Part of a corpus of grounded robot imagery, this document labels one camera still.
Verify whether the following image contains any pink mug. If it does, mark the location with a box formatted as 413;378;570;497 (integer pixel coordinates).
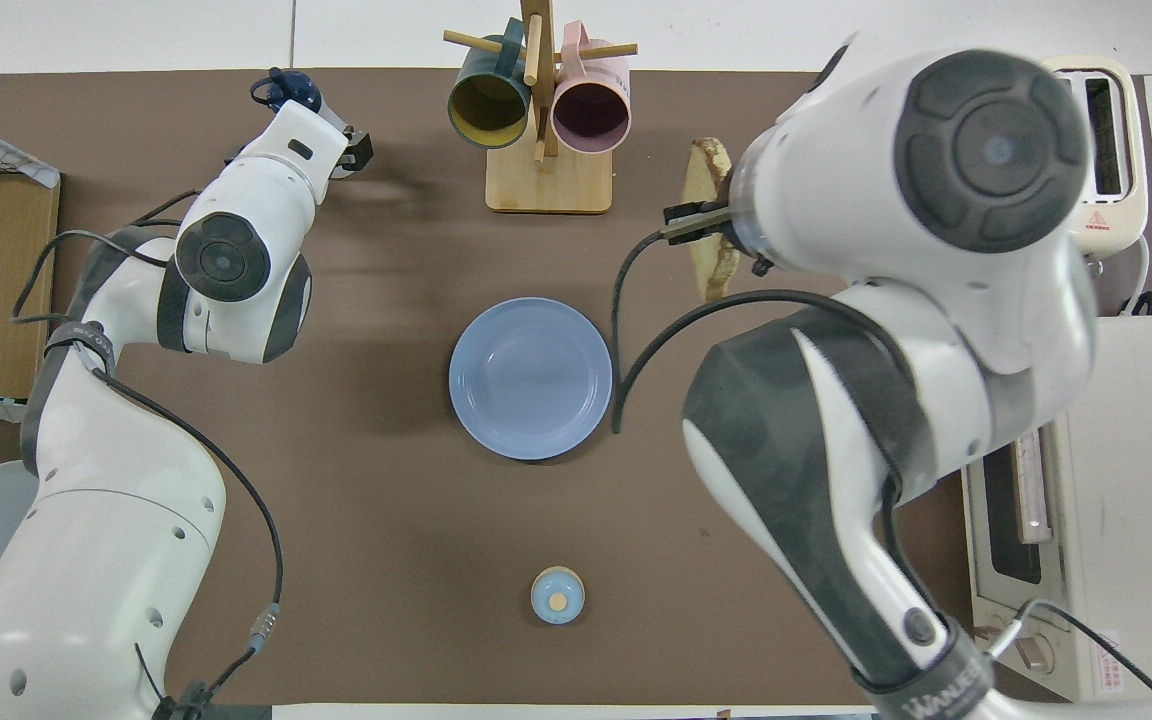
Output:
550;20;632;156

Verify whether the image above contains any toasted bread slice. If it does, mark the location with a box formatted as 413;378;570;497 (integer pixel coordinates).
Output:
686;137;742;303

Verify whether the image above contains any brown table mat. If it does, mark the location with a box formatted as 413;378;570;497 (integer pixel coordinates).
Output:
0;68;1152;706

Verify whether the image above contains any cream two-slot toaster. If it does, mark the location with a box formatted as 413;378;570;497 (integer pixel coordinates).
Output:
1041;55;1150;263

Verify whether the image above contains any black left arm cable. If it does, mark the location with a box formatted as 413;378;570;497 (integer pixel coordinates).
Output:
11;190;284;720

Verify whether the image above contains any wooden mug tree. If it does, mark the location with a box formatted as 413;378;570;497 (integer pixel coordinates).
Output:
443;0;639;215

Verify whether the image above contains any dark teal mug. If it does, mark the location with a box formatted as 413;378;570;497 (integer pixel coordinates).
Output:
448;18;534;150

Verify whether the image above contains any white squeeze bottle blue cap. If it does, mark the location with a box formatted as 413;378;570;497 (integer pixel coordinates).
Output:
250;67;362;183

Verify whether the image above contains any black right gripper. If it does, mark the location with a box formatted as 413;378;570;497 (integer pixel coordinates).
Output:
663;195;773;277

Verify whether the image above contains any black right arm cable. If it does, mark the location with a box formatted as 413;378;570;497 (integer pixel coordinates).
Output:
611;230;897;436

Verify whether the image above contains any small blue shaker wooden knob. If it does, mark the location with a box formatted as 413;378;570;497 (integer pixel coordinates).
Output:
530;566;586;626

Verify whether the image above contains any blue round plate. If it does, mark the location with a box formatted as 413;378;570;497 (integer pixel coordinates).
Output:
449;297;614;462

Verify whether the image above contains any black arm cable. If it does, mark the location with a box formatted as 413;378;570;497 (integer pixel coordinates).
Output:
611;230;897;436
11;190;284;720

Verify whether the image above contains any toaster power cable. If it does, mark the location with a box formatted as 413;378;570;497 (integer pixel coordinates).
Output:
1096;235;1152;317

